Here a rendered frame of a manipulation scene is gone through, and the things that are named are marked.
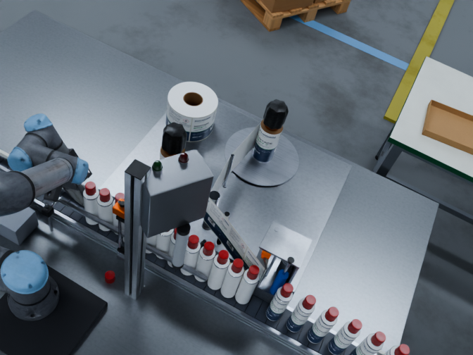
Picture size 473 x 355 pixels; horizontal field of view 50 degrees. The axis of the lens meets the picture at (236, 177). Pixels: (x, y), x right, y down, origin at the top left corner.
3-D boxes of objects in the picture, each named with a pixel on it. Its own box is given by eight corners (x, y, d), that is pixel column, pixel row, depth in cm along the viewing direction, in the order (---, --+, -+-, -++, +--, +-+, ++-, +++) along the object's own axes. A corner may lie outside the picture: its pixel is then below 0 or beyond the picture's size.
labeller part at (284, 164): (308, 149, 218) (309, 147, 217) (281, 199, 199) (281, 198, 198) (244, 118, 223) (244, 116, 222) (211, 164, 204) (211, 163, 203)
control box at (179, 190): (205, 218, 140) (215, 176, 125) (146, 239, 133) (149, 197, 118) (188, 189, 145) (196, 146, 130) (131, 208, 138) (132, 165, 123)
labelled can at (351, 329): (344, 344, 168) (367, 320, 152) (339, 358, 165) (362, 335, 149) (330, 337, 169) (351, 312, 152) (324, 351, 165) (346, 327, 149)
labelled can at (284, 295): (283, 311, 171) (299, 284, 155) (276, 325, 168) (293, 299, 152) (269, 303, 172) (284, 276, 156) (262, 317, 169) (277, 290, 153)
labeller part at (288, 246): (311, 241, 159) (312, 239, 158) (298, 269, 152) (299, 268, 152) (272, 221, 161) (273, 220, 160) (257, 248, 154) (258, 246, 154)
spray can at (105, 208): (117, 223, 180) (116, 189, 164) (108, 234, 177) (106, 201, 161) (104, 217, 181) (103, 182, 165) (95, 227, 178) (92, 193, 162)
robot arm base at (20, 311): (70, 294, 164) (67, 282, 156) (33, 330, 156) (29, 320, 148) (34, 265, 167) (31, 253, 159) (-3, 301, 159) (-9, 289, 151)
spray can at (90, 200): (104, 218, 181) (102, 184, 165) (93, 228, 178) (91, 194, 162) (92, 210, 182) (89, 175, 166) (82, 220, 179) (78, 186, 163)
